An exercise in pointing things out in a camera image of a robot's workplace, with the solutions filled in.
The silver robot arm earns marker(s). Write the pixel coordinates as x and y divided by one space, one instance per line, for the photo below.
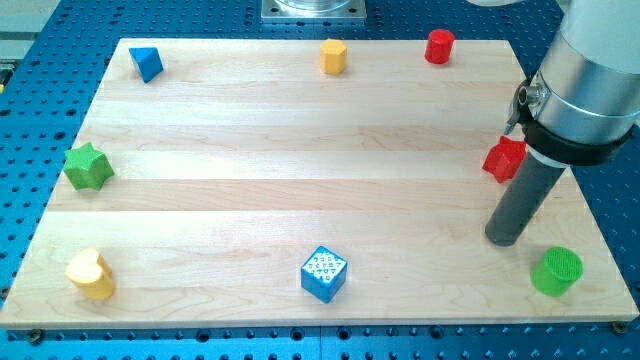
580 106

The red star block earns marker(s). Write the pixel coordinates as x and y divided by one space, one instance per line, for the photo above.
504 159

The green star block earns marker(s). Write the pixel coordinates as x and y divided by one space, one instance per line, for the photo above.
86 167

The blue cube block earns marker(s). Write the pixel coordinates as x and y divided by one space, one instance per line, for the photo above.
323 274

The wooden board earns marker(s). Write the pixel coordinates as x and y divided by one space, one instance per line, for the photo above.
242 157

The yellow hexagon block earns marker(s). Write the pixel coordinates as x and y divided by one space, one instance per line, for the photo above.
333 56

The red cylinder block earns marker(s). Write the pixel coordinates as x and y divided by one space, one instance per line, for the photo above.
439 46

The blue triangle block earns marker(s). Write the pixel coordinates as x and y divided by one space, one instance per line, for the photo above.
148 62

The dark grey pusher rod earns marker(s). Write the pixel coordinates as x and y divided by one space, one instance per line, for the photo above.
528 189

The yellow heart block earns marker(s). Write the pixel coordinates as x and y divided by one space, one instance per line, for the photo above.
91 274

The green cylinder block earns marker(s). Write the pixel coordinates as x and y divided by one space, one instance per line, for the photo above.
558 269

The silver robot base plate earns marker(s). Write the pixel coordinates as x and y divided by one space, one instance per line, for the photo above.
305 10

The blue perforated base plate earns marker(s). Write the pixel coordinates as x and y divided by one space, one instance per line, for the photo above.
52 88

